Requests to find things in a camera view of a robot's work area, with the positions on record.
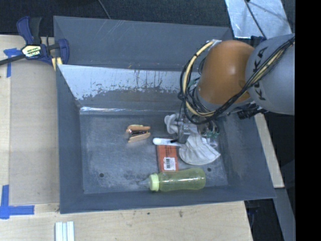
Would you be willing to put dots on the white marker pen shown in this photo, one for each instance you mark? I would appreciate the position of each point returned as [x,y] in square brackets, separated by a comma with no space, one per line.
[160,141]

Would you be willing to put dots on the orange box with barcode label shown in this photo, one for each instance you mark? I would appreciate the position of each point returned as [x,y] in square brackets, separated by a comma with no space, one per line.
[166,154]

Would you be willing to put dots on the yellow-green baby bottle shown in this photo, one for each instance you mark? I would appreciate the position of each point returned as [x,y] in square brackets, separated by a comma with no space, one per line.
[180,181]

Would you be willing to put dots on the white cloth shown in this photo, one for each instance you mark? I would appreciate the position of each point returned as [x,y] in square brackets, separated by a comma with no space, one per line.
[200,153]

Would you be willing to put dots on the grey metal bin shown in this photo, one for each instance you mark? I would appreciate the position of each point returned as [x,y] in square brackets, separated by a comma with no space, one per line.
[113,154]

